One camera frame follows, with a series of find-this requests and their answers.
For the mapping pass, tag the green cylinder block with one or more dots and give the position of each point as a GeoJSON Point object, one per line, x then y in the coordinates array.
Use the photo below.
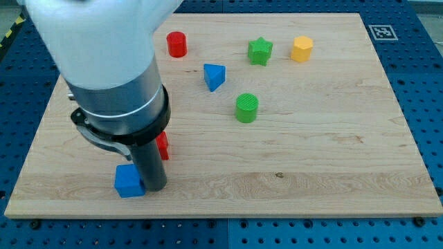
{"type": "Point", "coordinates": [246, 107]}

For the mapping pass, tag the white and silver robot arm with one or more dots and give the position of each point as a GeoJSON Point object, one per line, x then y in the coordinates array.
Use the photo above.
{"type": "Point", "coordinates": [104, 50]}

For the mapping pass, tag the red cylinder block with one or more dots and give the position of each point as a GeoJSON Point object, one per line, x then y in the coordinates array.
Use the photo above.
{"type": "Point", "coordinates": [177, 44]}

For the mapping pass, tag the black and yellow hazard tape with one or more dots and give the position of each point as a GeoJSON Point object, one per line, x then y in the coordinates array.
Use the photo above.
{"type": "Point", "coordinates": [13, 31]}

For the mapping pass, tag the green star block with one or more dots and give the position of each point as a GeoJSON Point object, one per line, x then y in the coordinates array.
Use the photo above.
{"type": "Point", "coordinates": [259, 51]}

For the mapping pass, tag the blue triangle block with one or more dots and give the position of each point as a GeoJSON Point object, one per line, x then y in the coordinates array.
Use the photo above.
{"type": "Point", "coordinates": [214, 76]}

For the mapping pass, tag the white fiducial marker tag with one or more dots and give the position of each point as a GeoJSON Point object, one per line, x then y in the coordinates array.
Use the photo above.
{"type": "Point", "coordinates": [381, 32]}

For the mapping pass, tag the black flange with bracket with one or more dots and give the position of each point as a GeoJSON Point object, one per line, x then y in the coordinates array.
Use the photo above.
{"type": "Point", "coordinates": [127, 144]}

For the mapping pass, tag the blue cube block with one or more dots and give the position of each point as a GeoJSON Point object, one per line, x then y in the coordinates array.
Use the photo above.
{"type": "Point", "coordinates": [128, 182]}

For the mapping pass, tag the yellow hexagon block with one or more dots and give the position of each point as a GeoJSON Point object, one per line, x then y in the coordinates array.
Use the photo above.
{"type": "Point", "coordinates": [301, 49]}

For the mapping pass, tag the light wooden board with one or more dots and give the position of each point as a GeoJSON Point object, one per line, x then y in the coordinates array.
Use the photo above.
{"type": "Point", "coordinates": [329, 140]}

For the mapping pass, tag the red star block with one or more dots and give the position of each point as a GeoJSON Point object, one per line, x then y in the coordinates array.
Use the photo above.
{"type": "Point", "coordinates": [163, 144]}

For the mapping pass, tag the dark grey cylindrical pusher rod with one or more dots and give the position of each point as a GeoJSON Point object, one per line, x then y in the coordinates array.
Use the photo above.
{"type": "Point", "coordinates": [148, 161]}

